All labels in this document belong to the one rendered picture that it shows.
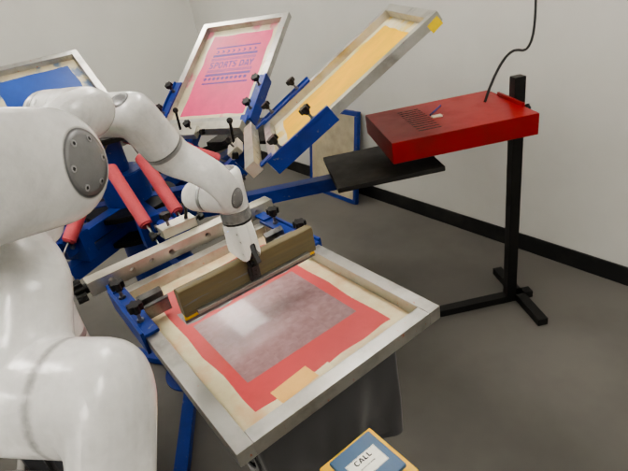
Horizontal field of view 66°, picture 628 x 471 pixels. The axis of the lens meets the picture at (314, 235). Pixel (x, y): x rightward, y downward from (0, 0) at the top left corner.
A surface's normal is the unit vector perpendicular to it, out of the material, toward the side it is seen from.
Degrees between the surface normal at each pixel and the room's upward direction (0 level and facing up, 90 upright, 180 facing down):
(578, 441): 0
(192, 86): 32
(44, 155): 86
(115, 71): 90
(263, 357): 0
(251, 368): 0
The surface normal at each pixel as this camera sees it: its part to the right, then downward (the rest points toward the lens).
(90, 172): 0.98, 0.04
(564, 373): -0.16, -0.86
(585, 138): -0.78, 0.41
